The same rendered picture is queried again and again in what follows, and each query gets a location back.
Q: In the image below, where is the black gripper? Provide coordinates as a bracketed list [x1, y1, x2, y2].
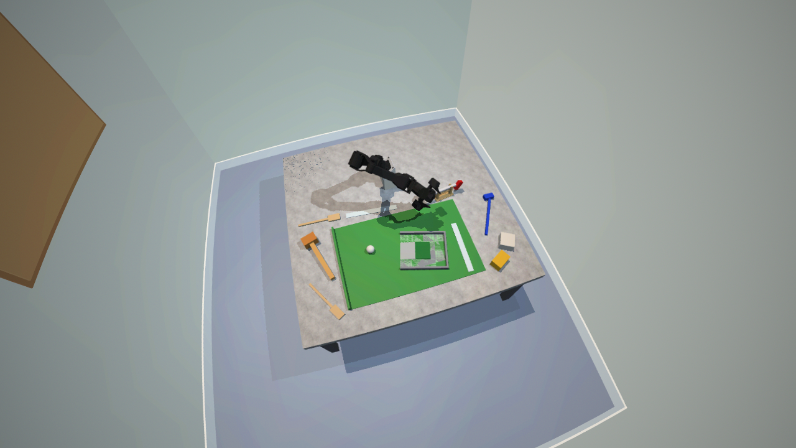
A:
[412, 178, 441, 211]

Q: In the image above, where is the green putting mat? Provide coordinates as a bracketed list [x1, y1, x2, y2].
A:
[334, 199, 486, 309]

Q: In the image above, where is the white flat strip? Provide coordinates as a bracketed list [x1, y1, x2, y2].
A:
[451, 223, 474, 272]
[346, 205, 397, 218]

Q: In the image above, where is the blue golf putter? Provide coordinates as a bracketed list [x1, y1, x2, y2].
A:
[483, 193, 494, 236]

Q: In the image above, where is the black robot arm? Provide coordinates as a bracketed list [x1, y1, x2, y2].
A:
[348, 151, 436, 203]

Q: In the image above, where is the orange block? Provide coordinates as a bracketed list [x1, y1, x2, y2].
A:
[490, 250, 510, 271]

